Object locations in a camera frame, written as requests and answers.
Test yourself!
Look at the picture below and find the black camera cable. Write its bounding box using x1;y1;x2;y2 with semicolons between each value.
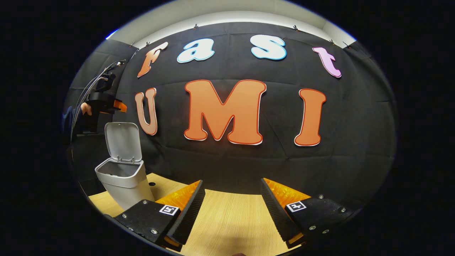
70;59;127;143

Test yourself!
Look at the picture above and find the black backdrop cloth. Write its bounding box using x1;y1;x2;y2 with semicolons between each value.
66;22;398;208

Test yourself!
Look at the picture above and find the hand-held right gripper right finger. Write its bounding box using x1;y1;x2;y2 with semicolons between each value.
261;178;361;249

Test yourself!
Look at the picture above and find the wooden desktop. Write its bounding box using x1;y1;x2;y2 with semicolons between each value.
88;173;303;256

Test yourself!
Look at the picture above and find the white desktop garbage bin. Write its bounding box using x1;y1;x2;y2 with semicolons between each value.
95;122;156;211

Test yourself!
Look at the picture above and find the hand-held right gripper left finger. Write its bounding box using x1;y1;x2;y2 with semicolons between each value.
114;180;206;252

